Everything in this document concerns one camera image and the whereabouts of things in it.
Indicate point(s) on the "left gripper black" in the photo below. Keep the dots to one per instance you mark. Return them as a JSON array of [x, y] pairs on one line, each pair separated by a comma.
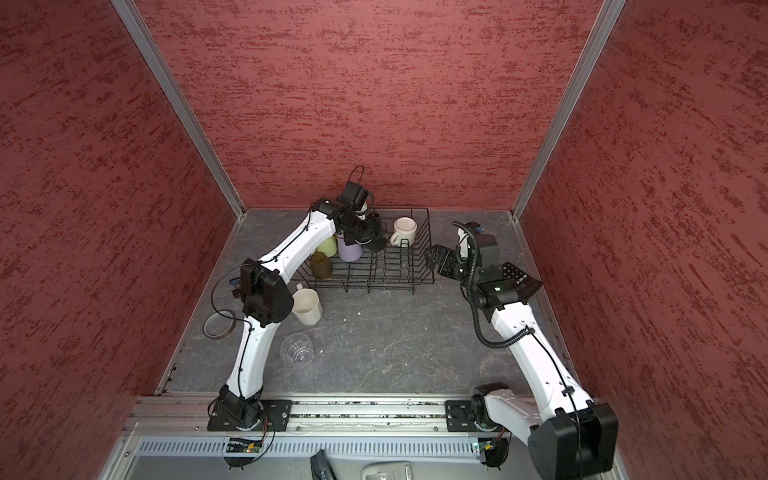
[[374, 229]]

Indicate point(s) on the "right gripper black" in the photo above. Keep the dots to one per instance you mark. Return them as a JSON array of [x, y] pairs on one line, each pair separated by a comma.
[[449, 254]]

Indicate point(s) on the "lilac plastic cup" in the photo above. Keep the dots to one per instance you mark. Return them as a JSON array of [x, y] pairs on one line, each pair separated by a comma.
[[348, 252]]

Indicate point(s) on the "red inside white mug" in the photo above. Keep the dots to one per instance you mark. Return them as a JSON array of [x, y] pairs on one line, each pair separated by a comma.
[[405, 230]]

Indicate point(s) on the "pale green mug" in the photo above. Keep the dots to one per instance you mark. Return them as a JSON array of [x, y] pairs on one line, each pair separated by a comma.
[[329, 247]]

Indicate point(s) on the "olive green glass cup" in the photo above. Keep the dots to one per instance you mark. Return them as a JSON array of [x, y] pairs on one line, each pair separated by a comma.
[[321, 266]]

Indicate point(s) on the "clear glass cup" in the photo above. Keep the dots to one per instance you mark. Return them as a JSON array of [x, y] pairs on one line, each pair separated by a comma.
[[297, 349]]

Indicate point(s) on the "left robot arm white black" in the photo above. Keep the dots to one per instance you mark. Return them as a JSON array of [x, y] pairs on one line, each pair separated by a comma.
[[266, 300]]

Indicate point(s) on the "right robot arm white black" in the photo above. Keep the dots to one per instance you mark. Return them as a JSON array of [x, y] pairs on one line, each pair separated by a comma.
[[567, 433]]

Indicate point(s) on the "black calculator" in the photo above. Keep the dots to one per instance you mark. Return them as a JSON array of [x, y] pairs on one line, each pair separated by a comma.
[[524, 285]]

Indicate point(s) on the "cream white mug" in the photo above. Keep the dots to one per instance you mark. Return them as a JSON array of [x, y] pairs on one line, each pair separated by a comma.
[[307, 306]]

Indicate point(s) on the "grey device at bottom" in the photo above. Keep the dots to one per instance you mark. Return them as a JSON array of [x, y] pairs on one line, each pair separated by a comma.
[[388, 471]]

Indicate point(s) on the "black object at bottom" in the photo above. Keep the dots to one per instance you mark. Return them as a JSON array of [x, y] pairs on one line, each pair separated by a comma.
[[321, 468]]

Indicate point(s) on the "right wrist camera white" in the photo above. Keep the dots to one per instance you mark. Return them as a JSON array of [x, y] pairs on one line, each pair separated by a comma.
[[463, 237]]

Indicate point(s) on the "black wire dish rack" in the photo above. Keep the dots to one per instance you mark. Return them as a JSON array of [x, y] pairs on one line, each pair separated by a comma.
[[393, 268]]

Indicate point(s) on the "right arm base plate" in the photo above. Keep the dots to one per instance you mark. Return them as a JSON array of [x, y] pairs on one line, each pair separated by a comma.
[[462, 415]]

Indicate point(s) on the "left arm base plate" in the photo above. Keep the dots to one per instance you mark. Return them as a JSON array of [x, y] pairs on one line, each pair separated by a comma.
[[270, 415]]

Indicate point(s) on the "aluminium rail frame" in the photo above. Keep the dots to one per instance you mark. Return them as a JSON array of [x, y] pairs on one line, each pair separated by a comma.
[[166, 437]]

